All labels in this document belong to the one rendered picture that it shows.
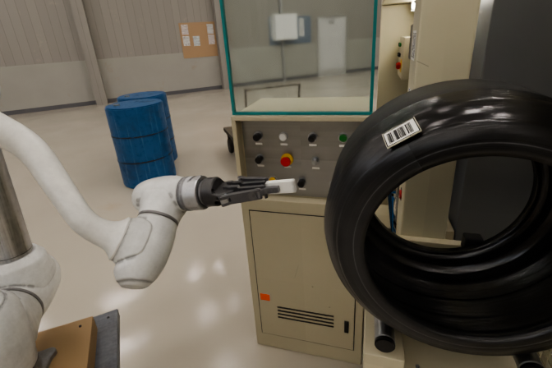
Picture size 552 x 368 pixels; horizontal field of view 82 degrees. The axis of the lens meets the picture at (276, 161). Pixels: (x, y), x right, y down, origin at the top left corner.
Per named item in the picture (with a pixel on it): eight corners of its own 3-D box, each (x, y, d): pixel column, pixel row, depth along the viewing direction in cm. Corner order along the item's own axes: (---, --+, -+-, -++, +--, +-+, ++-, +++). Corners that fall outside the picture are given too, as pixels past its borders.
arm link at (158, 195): (201, 187, 91) (189, 230, 83) (157, 191, 96) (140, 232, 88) (181, 165, 83) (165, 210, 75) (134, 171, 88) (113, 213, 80)
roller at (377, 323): (391, 248, 101) (384, 258, 103) (377, 241, 101) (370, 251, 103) (399, 345, 69) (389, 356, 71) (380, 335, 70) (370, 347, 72)
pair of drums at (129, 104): (173, 149, 506) (161, 88, 471) (195, 177, 396) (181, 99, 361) (118, 161, 472) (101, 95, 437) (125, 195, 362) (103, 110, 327)
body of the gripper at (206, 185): (193, 186, 77) (227, 183, 74) (209, 172, 84) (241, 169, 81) (202, 213, 79) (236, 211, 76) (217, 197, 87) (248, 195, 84)
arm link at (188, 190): (190, 171, 86) (209, 168, 84) (200, 200, 89) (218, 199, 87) (172, 186, 78) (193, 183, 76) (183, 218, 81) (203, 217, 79)
